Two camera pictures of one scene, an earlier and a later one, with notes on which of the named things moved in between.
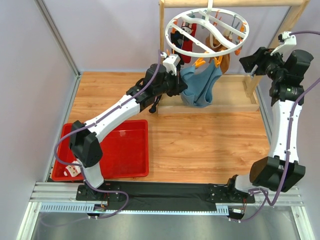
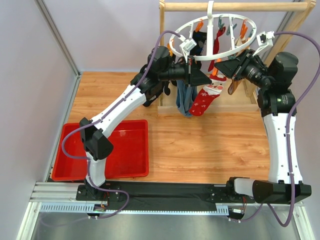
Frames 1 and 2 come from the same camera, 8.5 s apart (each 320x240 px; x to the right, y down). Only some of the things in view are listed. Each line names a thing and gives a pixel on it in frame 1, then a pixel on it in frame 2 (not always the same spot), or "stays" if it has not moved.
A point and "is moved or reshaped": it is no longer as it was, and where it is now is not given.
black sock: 157,98 is moved or reshaped
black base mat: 160,196 stays
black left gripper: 179,83 to 189,73
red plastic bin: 124,148 stays
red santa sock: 72,171 to 208,95
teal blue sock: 199,93 is moved or reshaped
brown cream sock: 214,42 to 241,43
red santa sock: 187,43 to 220,32
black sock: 176,39 to 200,37
